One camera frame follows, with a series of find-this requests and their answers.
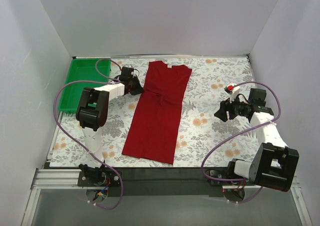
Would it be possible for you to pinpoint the red t shirt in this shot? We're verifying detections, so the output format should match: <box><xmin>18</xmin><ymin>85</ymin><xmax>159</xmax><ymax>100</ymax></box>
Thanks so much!
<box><xmin>122</xmin><ymin>61</ymin><xmax>192</xmax><ymax>165</ymax></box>

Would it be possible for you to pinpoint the green plastic tray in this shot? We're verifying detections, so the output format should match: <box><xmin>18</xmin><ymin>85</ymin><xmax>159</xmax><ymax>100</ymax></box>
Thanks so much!
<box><xmin>58</xmin><ymin>58</ymin><xmax>111</xmax><ymax>114</ymax></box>

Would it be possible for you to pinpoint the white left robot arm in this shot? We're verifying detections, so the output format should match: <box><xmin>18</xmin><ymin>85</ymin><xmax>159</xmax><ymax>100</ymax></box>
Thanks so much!
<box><xmin>76</xmin><ymin>67</ymin><xmax>144</xmax><ymax>186</ymax></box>

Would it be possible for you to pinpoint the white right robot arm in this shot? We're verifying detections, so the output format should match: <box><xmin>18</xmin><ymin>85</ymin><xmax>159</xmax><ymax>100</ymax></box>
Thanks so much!
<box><xmin>215</xmin><ymin>85</ymin><xmax>299</xmax><ymax>192</ymax></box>

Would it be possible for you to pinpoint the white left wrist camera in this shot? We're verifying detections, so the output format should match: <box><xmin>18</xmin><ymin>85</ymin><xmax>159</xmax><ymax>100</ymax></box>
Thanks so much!
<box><xmin>120</xmin><ymin>66</ymin><xmax>140</xmax><ymax>78</ymax></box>

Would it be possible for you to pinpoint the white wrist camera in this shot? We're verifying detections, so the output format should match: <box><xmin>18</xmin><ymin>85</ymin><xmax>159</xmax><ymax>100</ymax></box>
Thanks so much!
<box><xmin>224</xmin><ymin>83</ymin><xmax>241</xmax><ymax>103</ymax></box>
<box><xmin>120</xmin><ymin>66</ymin><xmax>140</xmax><ymax>78</ymax></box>

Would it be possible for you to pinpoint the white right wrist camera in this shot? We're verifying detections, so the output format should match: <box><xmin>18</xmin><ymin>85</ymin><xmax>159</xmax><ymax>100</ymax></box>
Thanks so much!
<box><xmin>224</xmin><ymin>83</ymin><xmax>241</xmax><ymax>103</ymax></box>

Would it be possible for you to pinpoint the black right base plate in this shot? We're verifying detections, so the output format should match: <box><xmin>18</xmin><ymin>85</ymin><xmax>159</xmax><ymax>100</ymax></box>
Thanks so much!
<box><xmin>204</xmin><ymin>170</ymin><xmax>233</xmax><ymax>187</ymax></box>

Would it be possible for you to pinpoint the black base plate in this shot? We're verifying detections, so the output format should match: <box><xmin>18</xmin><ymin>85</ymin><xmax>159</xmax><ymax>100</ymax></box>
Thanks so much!
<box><xmin>204</xmin><ymin>170</ymin><xmax>233</xmax><ymax>187</ymax></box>
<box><xmin>77</xmin><ymin>170</ymin><xmax>121</xmax><ymax>187</ymax></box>

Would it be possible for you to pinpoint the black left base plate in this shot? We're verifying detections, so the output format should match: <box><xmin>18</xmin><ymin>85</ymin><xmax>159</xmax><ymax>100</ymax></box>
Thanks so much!
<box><xmin>77</xmin><ymin>170</ymin><xmax>121</xmax><ymax>187</ymax></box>

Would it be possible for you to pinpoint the aluminium frame rail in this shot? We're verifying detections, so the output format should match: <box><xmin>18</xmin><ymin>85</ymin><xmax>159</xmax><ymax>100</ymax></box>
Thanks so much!
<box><xmin>22</xmin><ymin>168</ymin><xmax>312</xmax><ymax>226</ymax></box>

